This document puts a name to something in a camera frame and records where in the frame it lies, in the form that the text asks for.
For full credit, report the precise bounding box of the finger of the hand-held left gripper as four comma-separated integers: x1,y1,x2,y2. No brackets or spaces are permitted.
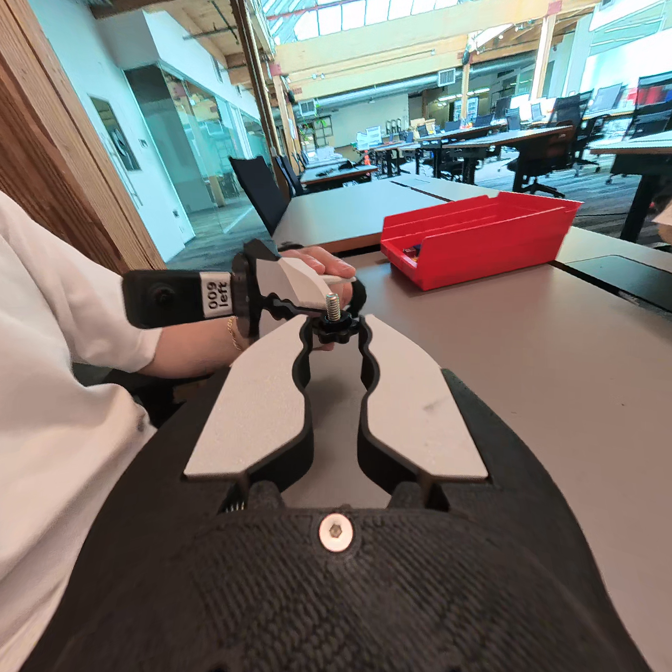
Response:
253,255,349,316

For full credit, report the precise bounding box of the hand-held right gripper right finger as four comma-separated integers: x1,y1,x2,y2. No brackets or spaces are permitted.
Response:
357,313,489,484

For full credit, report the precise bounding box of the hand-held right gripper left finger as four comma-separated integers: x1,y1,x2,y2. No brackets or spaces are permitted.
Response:
184,315,316,482

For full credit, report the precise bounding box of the black knob with metal screw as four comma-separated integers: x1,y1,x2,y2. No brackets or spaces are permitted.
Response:
311,291,367,346

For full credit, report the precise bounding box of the red plastic bin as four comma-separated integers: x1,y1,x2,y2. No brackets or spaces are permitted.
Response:
379,190,585,293

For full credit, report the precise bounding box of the person's left forearm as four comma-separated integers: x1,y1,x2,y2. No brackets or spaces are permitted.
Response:
126,313,255,381

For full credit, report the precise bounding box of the person's left hand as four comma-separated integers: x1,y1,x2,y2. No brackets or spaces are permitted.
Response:
258,246,360,354

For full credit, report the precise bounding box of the grey desk with wooden edge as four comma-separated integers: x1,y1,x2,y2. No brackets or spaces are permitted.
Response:
270,174,454,254

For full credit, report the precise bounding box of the wooden pillar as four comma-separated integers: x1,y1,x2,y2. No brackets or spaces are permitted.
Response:
0,0,166,276

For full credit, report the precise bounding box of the gold chain bracelet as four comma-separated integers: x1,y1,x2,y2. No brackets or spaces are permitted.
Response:
225,314,249,355

